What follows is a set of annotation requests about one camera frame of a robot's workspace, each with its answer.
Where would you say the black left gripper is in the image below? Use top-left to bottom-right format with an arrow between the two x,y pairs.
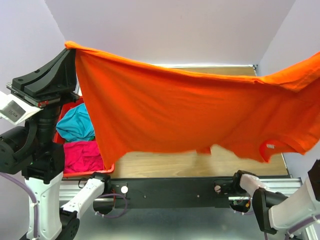
7,42 -> 81,146

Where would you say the orange t-shirt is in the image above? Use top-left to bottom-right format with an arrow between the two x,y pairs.
65,41 -> 320,167

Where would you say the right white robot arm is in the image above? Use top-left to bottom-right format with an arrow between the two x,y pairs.
230,159 -> 320,240

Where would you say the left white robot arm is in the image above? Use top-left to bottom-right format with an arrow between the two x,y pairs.
0,49 -> 111,240

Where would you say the teal blue t-shirt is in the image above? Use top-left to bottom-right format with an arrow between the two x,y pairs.
56,103 -> 95,142

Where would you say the red plastic crate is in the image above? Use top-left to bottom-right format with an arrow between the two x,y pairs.
54,97 -> 115,178

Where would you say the magenta pink t-shirt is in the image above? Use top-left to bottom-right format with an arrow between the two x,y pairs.
63,140 -> 104,174

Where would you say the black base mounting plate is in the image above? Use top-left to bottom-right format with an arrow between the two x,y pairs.
111,176 -> 246,210

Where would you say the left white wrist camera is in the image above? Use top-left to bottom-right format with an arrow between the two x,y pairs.
0,91 -> 42,126

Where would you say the front aluminium extrusion rail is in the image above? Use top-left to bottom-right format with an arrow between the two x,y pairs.
59,177 -> 302,202

